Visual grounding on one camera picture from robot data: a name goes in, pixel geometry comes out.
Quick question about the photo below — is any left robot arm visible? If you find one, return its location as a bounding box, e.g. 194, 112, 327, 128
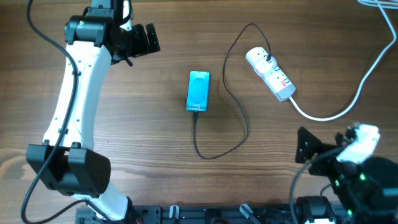
26, 0, 160, 223

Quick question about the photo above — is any white cables top corner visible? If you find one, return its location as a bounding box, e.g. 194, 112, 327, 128
356, 0, 398, 10

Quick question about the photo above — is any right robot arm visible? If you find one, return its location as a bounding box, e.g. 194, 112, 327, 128
289, 123, 397, 223

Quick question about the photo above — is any white power strip cord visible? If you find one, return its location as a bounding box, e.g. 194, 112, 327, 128
289, 0, 397, 122

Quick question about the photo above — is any teal Galaxy smartphone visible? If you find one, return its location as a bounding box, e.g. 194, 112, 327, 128
185, 70, 210, 112

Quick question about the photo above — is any white USB charger plug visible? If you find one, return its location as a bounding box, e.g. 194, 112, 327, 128
254, 57, 277, 76

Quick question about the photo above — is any white power strip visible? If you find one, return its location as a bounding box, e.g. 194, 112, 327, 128
246, 47, 296, 101

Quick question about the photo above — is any black USB charging cable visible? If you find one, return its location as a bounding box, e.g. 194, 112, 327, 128
192, 22, 274, 160

